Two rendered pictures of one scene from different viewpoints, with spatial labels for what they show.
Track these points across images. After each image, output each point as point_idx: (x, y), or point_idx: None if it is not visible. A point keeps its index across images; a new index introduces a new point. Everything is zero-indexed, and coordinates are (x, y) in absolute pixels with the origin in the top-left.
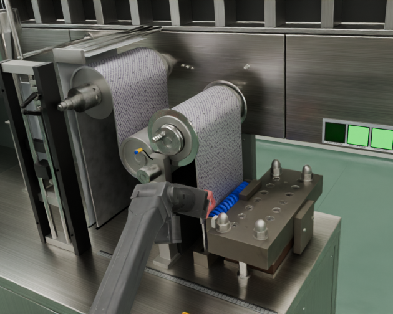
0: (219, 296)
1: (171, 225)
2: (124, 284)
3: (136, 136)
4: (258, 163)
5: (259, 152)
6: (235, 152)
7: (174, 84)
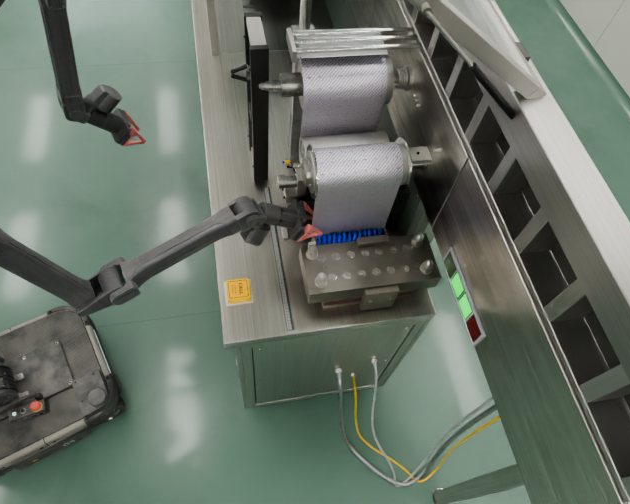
0: (282, 287)
1: (254, 233)
2: (160, 259)
3: (306, 143)
4: (618, 165)
5: None
6: (379, 207)
7: (407, 102)
